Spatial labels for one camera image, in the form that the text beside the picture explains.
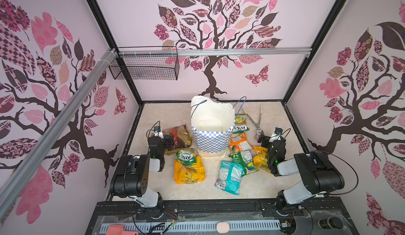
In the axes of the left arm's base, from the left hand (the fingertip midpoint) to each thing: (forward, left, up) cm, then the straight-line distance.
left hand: (163, 136), depth 94 cm
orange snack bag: (-4, -46, -1) cm, 46 cm away
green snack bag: (-15, -16, +2) cm, 21 cm away
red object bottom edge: (-46, +14, -7) cm, 48 cm away
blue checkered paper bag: (+14, -31, -4) cm, 34 cm away
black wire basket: (+56, +21, +12) cm, 62 cm away
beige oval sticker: (-45, -33, -5) cm, 57 cm away
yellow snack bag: (-17, -56, +1) cm, 58 cm away
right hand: (-1, -65, +5) cm, 65 cm away
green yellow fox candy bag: (+13, -50, -1) cm, 52 cm away
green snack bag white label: (-14, -49, -2) cm, 51 cm away
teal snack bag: (-24, -38, -2) cm, 46 cm away
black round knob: (-45, -77, +3) cm, 90 cm away
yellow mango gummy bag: (-23, -16, 0) cm, 28 cm away
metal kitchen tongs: (0, -58, +1) cm, 58 cm away
